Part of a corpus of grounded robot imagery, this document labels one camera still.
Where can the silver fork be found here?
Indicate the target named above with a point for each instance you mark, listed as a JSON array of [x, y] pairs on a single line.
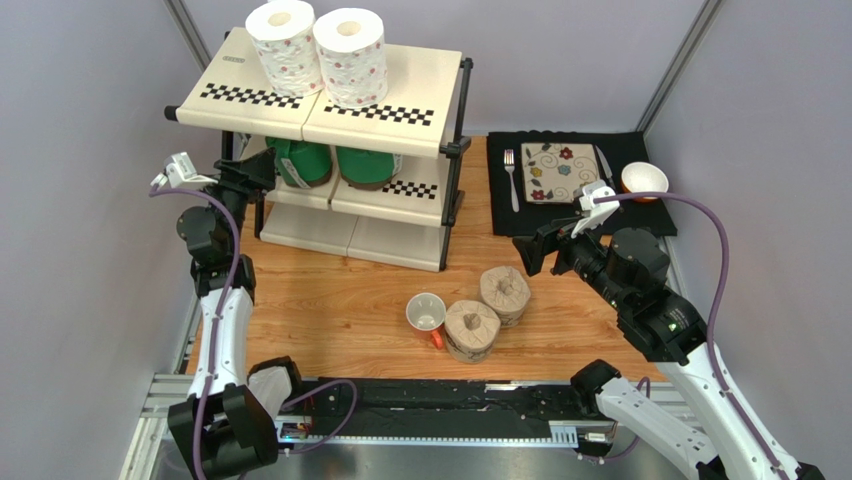
[[509, 167]]

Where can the black handled knife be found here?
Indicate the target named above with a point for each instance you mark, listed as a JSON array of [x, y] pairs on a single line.
[[607, 174]]

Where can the plain white paper towel roll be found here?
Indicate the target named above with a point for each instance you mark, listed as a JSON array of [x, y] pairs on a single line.
[[282, 35]]

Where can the floral square plate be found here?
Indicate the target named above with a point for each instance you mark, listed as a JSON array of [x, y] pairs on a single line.
[[554, 172]]

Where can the cream three-tier shelf rack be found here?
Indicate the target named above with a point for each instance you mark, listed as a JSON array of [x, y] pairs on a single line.
[[407, 221]]

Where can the green roll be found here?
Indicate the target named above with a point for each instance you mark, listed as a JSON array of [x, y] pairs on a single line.
[[365, 169], [301, 164]]

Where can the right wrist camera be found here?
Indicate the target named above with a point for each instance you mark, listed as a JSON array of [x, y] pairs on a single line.
[[597, 204]]

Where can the brown wrapped roll front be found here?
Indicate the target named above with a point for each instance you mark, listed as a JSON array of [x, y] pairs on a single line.
[[471, 331]]

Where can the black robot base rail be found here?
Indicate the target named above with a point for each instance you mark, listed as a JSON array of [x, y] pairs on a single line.
[[444, 409]]

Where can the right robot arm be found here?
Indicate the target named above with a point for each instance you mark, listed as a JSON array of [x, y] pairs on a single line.
[[630, 274]]

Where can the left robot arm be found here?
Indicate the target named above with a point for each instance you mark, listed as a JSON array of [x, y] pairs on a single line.
[[225, 427]]

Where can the orange white mug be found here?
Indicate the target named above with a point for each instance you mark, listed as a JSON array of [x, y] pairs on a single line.
[[426, 314]]

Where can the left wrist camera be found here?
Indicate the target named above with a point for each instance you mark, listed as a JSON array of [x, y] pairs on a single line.
[[179, 172]]

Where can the brown wrapped roll rear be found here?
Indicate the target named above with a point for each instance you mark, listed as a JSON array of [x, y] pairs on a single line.
[[506, 292]]

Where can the orange white bowl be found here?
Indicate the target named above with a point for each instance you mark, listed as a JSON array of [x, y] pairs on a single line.
[[637, 177]]

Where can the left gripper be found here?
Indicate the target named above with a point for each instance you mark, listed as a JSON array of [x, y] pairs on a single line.
[[242, 178]]

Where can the brown wrapped roll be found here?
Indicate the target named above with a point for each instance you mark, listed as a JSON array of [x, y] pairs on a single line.
[[506, 292], [471, 331]]

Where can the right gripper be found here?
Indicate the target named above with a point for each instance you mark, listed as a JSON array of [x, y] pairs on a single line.
[[556, 242]]

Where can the green roll front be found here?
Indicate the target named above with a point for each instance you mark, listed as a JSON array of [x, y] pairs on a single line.
[[365, 169]]

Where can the floral white paper towel roll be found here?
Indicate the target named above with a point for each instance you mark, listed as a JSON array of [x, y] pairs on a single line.
[[352, 55]]

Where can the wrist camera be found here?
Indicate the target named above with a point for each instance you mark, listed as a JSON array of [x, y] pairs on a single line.
[[597, 204], [179, 172]]

